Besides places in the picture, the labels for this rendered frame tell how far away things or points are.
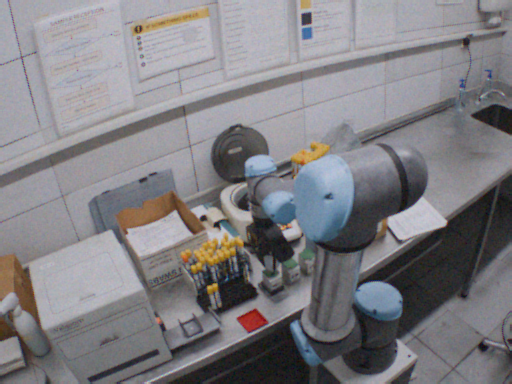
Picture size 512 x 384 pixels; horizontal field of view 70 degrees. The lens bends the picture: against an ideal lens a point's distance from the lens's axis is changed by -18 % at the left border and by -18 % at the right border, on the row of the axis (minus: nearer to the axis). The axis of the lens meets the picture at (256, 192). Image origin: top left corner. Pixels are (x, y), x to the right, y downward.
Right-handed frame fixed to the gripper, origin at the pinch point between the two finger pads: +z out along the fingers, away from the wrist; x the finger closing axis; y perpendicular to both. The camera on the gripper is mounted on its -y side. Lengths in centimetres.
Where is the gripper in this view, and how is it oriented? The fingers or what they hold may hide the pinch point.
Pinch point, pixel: (273, 271)
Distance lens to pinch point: 128.0
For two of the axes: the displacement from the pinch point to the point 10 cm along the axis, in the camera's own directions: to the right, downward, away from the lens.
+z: 0.9, 8.3, 5.5
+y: -5.3, -4.3, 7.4
